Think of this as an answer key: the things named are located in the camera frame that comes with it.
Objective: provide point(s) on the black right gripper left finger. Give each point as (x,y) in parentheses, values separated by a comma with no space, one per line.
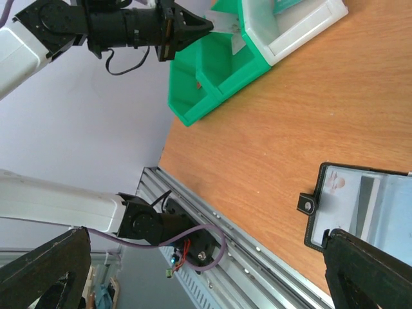
(53,275)

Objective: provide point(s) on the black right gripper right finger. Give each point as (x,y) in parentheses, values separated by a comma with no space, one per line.
(360,275)

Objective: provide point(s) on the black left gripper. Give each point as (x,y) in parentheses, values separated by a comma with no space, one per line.
(179,28)

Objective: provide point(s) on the white cherry blossom VIP card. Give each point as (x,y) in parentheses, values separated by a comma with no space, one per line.
(223,22)

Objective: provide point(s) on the black card holder wallet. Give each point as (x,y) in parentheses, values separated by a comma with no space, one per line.
(373,205)

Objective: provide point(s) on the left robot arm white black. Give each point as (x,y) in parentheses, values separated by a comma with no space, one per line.
(79,123)

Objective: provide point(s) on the grey card in green bin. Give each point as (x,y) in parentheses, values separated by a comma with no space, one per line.
(237,43)

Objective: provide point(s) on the green plastic sorting bin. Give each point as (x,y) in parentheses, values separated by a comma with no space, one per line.
(207,73)

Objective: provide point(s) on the white translucent plastic bin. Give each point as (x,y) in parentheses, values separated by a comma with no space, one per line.
(278,35)

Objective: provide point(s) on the left small circuit board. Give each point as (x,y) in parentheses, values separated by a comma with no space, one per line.
(170,270)

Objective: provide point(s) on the aluminium rail front frame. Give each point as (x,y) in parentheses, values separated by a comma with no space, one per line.
(252,276)

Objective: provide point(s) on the grey slotted cable duct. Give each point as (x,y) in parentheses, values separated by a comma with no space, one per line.
(205,290)

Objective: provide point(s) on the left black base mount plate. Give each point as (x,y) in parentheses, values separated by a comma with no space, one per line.
(201,247)

